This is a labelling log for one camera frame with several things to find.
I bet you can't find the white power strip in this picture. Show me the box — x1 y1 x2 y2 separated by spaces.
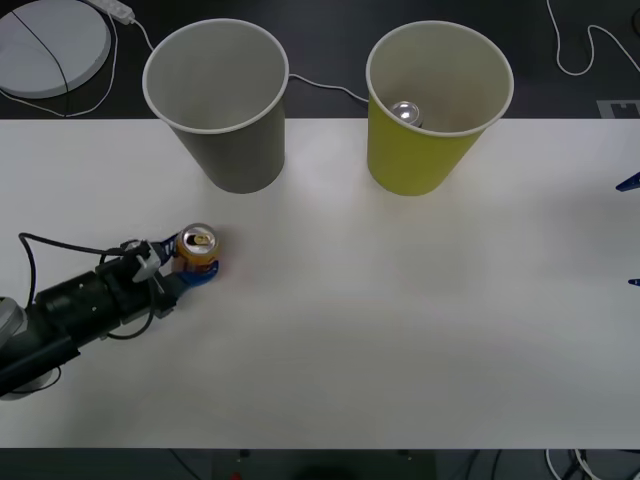
83 0 136 26

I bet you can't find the silver-topped drink can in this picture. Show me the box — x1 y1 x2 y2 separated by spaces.
389 100 425 130

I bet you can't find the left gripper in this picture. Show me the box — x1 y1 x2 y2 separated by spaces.
95 231 222 322

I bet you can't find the thin white looped cable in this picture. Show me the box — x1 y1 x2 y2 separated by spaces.
0 12 120 119

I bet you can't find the grey floor marker plate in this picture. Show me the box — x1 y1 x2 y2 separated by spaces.
596 98 640 120

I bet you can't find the thin black cable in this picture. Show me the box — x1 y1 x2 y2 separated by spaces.
8 8 70 117

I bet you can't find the white wavy cable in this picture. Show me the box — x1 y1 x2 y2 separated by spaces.
546 0 640 77

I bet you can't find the white power strip cable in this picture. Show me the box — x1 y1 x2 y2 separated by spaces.
130 18 370 105

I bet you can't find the white cable under table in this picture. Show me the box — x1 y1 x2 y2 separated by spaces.
544 448 601 480

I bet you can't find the orange drink can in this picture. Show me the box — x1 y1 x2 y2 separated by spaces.
172 222 221 276

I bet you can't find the white round floor base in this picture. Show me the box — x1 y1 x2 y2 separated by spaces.
0 0 114 99

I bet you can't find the yellow-green plastic bin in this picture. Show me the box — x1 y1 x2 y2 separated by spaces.
365 19 516 197

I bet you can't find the grey plastic bin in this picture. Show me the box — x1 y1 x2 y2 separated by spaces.
142 18 291 195

